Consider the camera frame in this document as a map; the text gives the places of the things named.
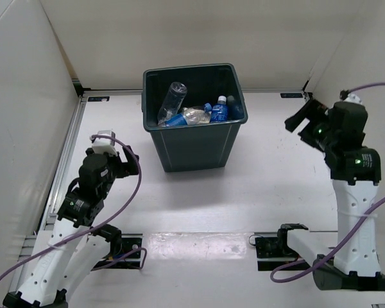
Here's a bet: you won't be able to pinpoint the clear ribbed plastic bottle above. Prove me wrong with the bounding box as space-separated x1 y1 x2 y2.
157 81 187 125

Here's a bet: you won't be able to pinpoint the blue label water bottle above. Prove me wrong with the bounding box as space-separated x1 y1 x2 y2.
157 102 212 128

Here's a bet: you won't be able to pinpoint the clear bottle blue label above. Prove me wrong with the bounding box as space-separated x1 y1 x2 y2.
210 96 228 123

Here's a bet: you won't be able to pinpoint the large clear plastic bottle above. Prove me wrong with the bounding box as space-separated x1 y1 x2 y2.
181 103 212 125

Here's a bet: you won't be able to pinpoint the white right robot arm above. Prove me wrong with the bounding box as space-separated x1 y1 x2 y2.
275 98 385 292

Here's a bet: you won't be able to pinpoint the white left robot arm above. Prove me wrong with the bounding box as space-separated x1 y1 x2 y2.
3 142 141 307

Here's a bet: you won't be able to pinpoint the dark green plastic bin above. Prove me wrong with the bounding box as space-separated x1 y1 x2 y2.
142 63 248 173

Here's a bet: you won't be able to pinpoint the dark bottles in bin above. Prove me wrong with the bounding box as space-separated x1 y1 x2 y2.
227 95 244 121

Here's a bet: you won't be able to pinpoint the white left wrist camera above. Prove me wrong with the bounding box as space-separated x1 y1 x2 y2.
90 130 119 157

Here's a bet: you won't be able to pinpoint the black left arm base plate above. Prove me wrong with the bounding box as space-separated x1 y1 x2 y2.
96 235 145 270

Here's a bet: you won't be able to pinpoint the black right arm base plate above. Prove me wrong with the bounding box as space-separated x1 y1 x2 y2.
254 236 302 271

